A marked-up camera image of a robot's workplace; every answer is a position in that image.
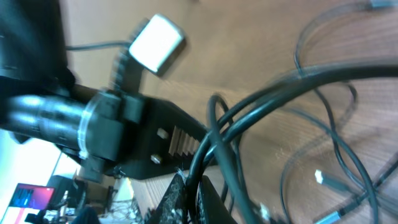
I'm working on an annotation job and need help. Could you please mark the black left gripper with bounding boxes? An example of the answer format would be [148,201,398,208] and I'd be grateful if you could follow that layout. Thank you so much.
[77,91,207,183]

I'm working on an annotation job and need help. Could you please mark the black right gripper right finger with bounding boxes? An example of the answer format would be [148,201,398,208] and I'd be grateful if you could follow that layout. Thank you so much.
[197,175,236,224]

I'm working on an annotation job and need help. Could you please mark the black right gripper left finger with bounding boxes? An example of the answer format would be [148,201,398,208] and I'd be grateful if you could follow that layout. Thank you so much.
[146,173,188,224]

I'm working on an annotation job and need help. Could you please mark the black USB cable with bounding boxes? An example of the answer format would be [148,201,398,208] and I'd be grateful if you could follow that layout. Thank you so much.
[185,0,398,224]

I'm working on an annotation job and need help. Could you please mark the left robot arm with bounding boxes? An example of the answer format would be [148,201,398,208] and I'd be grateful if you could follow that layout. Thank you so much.
[1,1,206,182]

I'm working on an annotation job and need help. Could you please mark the background computer monitor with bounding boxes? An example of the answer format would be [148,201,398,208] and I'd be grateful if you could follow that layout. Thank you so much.
[8,183,55,210]

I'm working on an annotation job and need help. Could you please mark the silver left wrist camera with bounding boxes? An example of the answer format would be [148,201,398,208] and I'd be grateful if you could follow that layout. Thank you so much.
[129,14,187,77]

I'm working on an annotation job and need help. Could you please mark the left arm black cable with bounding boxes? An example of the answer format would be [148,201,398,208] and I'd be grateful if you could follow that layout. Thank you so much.
[65,40,131,52]

